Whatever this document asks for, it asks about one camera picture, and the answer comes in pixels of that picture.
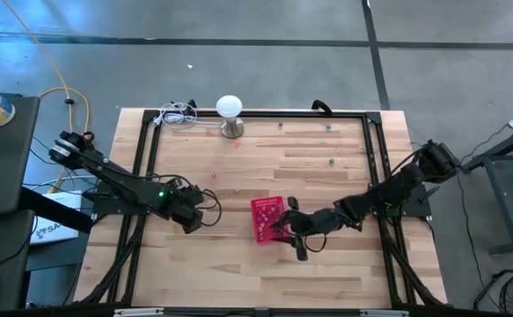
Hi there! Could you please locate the white coiled cable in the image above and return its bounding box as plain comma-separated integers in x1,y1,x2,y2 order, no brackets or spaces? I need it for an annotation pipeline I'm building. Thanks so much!
158,101,222,130

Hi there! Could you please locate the white mushroom lamp brass base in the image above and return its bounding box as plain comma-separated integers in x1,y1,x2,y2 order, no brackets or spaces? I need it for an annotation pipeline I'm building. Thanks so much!
215,94,246,140

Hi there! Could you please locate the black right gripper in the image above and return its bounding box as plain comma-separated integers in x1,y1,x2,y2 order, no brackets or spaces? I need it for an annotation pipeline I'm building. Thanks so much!
269,196,344,262

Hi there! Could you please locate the yellow extension cord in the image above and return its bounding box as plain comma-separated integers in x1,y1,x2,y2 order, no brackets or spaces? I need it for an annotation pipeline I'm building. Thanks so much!
1,0,92,195

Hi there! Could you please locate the dark grey side desk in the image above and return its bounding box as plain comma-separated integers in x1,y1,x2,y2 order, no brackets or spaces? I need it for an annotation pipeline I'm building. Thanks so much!
0,92,41,309

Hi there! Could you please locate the black metal stand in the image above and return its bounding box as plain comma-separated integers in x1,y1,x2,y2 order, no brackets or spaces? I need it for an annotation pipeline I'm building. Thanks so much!
459,125,513,257

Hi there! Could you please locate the black metal beam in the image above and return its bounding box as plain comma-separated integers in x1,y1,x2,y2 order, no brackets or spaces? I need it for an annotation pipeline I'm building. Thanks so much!
18,187,94,234

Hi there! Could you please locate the black strap loop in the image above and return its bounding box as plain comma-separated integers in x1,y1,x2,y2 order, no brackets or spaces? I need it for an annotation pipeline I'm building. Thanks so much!
311,100,334,115

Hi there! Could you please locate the white printed cardboard box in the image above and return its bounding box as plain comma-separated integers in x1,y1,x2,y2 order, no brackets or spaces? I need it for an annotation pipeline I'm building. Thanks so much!
29,189,84,246

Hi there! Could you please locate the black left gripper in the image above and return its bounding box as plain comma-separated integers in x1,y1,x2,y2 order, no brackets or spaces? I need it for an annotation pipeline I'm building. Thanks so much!
166,176,206,235

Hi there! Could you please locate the red slotted plastic basket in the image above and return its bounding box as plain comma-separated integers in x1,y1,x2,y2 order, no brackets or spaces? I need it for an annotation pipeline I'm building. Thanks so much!
250,195,291,245

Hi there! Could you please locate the silver metal bracket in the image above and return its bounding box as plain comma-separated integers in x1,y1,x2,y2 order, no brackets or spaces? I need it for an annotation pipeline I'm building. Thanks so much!
360,309,410,317
114,307,165,317

